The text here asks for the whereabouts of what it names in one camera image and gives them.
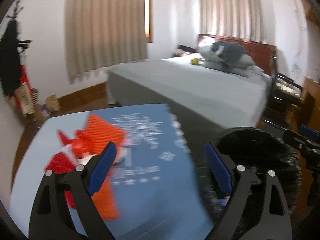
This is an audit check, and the orange knitted cloth small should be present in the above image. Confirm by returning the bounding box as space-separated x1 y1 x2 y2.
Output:
91 177 119 221

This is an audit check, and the black hanging coat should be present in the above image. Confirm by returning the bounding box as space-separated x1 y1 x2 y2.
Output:
1 20 22 96

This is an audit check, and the red glove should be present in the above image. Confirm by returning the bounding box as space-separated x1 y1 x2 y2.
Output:
44 152 75 174

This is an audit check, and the grey bed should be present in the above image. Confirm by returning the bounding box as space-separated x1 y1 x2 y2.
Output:
106 52 273 160

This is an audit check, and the blue coffee tree tablecloth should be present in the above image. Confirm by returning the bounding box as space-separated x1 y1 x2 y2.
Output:
9 104 214 239

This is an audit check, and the striped basket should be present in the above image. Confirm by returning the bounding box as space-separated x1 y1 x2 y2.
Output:
31 88 39 108

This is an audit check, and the orange knitted cloth large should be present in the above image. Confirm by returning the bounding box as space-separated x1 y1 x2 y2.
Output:
75 114 126 161

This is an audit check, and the wooden desk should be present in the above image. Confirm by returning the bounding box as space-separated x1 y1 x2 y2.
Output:
298 77 320 131

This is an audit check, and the beige curtain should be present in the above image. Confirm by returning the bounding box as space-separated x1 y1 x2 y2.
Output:
65 0 147 83
200 0 266 43

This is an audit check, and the black trash bin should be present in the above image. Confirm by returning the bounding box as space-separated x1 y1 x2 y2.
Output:
196 127 302 230

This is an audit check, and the red plastic bag ball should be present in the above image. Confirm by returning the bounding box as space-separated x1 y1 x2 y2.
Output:
57 129 91 159

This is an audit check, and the black chair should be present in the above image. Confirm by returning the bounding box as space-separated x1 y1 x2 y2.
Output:
263 52 303 129

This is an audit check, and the red wooden headboard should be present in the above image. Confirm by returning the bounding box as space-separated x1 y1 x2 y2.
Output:
197 34 277 76

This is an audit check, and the dark grey folded clothing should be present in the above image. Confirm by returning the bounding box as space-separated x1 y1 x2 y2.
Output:
212 41 247 66

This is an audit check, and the beige right curtain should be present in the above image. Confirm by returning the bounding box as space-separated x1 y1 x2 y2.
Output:
200 0 266 43

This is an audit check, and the red hanging bag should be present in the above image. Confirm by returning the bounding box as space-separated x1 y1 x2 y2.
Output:
14 64 33 110

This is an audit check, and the brown paper bag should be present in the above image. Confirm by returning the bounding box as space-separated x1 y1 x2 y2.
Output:
45 95 60 112

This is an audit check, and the yellow plush toy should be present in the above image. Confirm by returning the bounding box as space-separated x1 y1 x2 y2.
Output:
191 58 200 66

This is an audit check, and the beige left curtain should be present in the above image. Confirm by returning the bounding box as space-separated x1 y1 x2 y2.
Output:
65 0 147 83

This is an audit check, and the wooden coat rack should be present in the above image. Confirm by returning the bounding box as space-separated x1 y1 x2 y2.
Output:
6 0 33 53

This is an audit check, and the beige tote bag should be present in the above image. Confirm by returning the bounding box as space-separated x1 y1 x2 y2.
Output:
15 82 34 116

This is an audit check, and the black bag on bed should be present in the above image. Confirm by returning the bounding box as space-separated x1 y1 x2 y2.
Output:
177 44 197 54

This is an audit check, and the grey pillow stack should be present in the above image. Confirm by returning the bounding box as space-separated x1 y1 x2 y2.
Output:
199 41 255 77

